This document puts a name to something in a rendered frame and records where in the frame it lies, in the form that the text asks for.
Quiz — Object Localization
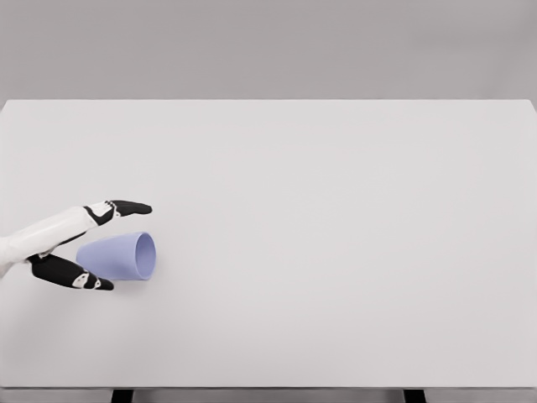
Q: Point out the lavender plastic cup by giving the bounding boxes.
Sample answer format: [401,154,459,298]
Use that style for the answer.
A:
[76,231,158,281]

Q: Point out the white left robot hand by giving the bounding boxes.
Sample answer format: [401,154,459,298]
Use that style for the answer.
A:
[13,199,154,292]

